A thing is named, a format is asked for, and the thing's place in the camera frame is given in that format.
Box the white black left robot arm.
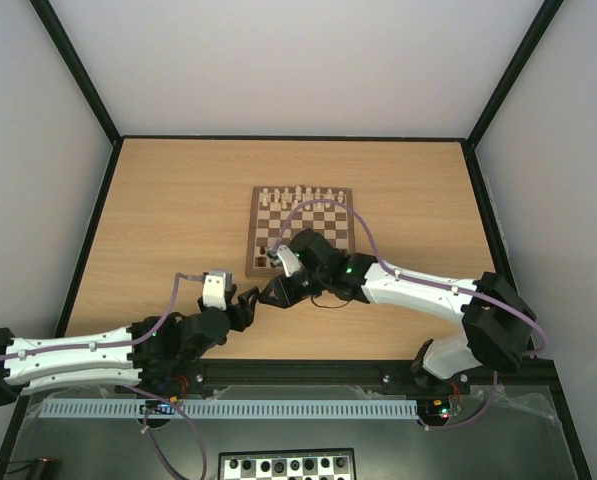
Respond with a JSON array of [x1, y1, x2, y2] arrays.
[[0, 287, 259, 406]]

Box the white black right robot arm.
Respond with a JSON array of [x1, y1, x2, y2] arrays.
[[259, 229, 536, 392]]

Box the wooden chess board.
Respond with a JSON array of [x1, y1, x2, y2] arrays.
[[245, 185, 355, 278]]

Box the white chess piece back left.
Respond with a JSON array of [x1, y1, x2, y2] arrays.
[[261, 188, 270, 208]]

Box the small printed chess board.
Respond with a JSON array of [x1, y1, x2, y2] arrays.
[[217, 448, 357, 480]]

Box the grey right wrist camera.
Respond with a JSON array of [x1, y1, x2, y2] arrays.
[[267, 245, 303, 278]]

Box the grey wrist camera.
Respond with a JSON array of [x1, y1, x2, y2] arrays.
[[267, 245, 303, 278], [201, 269, 233, 310]]

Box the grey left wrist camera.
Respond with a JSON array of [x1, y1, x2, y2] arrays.
[[201, 269, 233, 310]]

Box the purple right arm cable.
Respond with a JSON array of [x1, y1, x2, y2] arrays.
[[270, 199, 552, 432]]

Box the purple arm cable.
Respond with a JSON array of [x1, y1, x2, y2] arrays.
[[270, 199, 552, 432], [0, 272, 209, 480]]

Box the grey slotted cable duct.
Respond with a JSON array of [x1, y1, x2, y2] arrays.
[[39, 398, 418, 420]]

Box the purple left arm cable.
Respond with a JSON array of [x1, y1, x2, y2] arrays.
[[0, 272, 209, 480]]

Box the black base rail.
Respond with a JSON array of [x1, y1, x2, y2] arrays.
[[27, 357, 559, 399]]

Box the black frame post back right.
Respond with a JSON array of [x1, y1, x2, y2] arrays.
[[467, 0, 564, 149]]

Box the black frame post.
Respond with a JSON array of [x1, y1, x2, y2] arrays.
[[29, 0, 121, 146], [467, 0, 564, 149]]

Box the black frame post back left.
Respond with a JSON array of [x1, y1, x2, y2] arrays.
[[29, 0, 121, 146]]

